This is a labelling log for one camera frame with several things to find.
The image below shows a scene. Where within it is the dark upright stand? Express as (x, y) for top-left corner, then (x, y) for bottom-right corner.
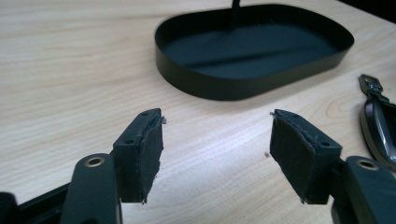
(229, 0), (243, 32)

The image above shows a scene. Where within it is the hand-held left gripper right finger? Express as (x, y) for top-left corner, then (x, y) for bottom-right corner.
(269, 108), (344, 205)

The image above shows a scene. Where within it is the black car key fob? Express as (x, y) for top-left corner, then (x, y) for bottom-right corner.
(358, 74), (396, 172)

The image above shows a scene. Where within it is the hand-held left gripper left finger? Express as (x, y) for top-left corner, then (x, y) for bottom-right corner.
(111, 107), (165, 204)

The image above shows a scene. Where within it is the black oval tray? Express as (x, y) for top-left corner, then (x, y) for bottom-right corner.
(154, 3), (355, 102)

